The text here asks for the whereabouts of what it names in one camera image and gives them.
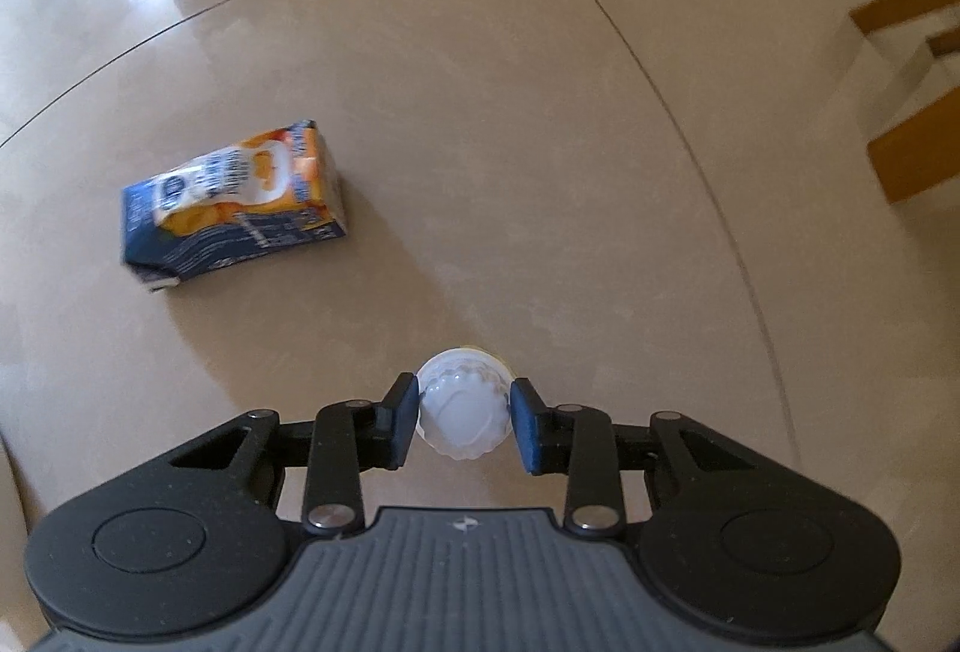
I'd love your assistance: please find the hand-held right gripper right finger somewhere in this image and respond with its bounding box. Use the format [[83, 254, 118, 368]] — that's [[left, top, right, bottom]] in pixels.
[[508, 378, 758, 539]]

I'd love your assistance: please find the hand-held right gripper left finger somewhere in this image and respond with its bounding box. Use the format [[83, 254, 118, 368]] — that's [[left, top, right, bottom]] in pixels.
[[169, 373, 421, 537]]

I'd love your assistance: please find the small white plastic cup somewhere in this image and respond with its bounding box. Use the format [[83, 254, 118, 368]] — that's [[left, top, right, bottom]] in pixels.
[[415, 344, 515, 462]]

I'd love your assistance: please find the orange and blue drink carton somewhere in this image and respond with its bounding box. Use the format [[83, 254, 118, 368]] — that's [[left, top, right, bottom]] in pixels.
[[120, 119, 348, 293]]

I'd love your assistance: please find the wooden furniture frame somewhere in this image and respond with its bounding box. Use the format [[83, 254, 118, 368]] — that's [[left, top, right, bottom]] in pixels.
[[850, 0, 960, 203]]

